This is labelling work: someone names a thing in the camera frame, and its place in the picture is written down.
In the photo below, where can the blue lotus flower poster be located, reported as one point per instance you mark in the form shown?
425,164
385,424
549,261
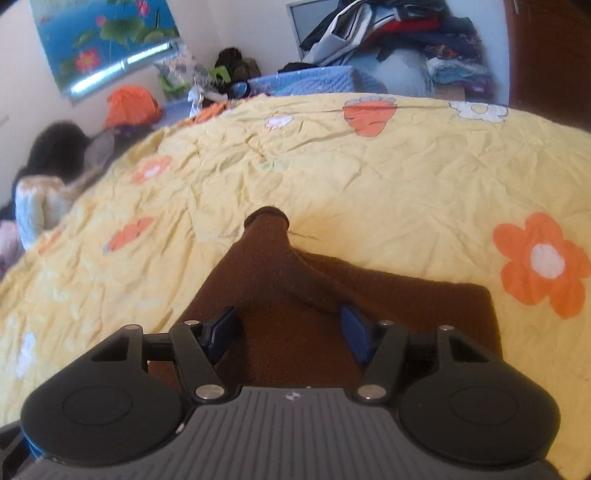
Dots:
89,44

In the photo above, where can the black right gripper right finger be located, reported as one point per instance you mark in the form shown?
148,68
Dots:
452,397

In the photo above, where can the brown knitted sweater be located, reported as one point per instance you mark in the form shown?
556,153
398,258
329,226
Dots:
289,303

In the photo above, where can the grey framed monitor screen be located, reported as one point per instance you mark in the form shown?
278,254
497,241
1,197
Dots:
304,16

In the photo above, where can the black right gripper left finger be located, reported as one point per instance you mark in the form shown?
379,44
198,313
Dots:
127,396

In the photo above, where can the black fluffy garment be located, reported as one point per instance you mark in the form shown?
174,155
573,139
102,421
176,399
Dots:
64,151

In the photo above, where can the white cream garment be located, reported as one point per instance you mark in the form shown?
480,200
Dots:
40,203

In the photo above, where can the brown wooden door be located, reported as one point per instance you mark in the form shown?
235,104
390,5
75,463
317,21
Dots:
549,45

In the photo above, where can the pile of assorted clothes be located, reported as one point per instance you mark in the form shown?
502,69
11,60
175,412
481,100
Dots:
415,48

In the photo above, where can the orange cloth bundle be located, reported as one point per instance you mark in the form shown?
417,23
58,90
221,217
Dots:
131,106

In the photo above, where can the yellow carrot print bedspread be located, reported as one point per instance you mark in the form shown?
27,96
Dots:
430,189

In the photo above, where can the light blue quilted blanket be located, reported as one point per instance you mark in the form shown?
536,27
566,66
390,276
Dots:
187,99

